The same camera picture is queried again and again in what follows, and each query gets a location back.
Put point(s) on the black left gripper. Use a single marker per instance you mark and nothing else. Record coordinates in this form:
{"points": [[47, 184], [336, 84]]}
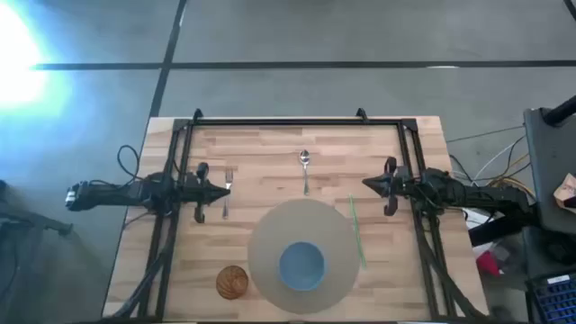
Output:
{"points": [[195, 191]]}

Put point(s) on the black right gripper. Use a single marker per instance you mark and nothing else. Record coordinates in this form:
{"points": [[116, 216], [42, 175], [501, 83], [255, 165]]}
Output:
{"points": [[398, 184]]}

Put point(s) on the silver metal fork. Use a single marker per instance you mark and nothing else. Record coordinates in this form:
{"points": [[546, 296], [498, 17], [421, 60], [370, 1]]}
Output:
{"points": [[226, 207]]}

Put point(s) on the green plastic straw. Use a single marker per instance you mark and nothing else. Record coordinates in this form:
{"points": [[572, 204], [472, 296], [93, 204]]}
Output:
{"points": [[357, 229]]}

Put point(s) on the silver metal spoon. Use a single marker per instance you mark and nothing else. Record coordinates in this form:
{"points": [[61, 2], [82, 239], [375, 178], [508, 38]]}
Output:
{"points": [[304, 157]]}

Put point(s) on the amber faceted plastic cup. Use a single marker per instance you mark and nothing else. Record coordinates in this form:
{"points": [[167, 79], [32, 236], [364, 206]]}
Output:
{"points": [[231, 282]]}

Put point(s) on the blue bowl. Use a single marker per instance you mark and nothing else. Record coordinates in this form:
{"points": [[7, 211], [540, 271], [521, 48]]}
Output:
{"points": [[301, 265]]}

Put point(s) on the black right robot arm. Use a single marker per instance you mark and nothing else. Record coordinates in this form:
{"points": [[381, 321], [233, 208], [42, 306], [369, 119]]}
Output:
{"points": [[472, 193]]}

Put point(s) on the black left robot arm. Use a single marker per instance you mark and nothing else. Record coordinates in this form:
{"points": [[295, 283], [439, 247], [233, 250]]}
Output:
{"points": [[112, 195]]}

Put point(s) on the round grey textured placemat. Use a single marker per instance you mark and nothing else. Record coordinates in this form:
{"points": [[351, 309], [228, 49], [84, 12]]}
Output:
{"points": [[270, 270]]}

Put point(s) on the black slanted bar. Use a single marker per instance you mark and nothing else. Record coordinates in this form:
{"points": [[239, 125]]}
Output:
{"points": [[495, 231]]}

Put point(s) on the small red item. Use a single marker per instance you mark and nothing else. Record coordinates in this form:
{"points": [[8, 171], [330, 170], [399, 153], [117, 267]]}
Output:
{"points": [[488, 263]]}

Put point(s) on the grey cart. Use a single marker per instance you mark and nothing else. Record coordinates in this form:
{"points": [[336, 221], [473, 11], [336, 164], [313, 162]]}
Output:
{"points": [[549, 171]]}

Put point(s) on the black floor stand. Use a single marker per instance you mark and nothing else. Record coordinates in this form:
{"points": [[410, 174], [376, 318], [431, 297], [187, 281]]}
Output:
{"points": [[45, 223]]}

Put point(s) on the crumpled brown paper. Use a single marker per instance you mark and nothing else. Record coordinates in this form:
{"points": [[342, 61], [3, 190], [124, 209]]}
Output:
{"points": [[567, 191]]}

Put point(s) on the black pole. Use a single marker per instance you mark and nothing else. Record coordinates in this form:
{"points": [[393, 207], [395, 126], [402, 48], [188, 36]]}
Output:
{"points": [[560, 112]]}

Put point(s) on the backlit keyboard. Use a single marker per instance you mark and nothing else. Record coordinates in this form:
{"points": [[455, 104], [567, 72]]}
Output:
{"points": [[555, 301]]}

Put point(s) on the black metal rig frame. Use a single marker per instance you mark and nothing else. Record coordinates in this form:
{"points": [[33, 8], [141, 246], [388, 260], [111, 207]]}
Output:
{"points": [[292, 121]]}

